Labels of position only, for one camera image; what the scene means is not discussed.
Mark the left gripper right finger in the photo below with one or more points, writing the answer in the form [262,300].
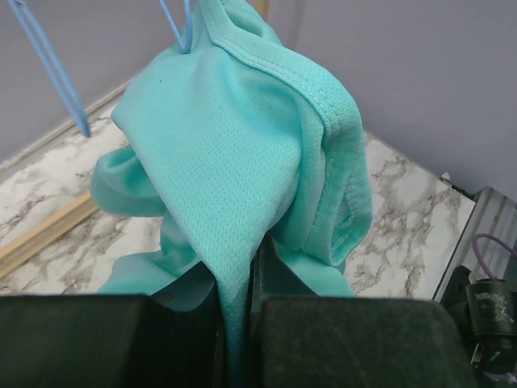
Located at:
[298,339]

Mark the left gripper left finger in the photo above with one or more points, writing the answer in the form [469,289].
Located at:
[174,338]

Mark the teal t shirt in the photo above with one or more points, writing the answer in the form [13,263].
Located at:
[237,138]

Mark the blue hanger of teal shirt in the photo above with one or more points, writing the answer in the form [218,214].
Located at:
[37,93]

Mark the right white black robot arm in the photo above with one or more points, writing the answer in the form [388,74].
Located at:
[484,310]

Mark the wooden clothes rack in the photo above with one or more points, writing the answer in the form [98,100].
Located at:
[61,173]

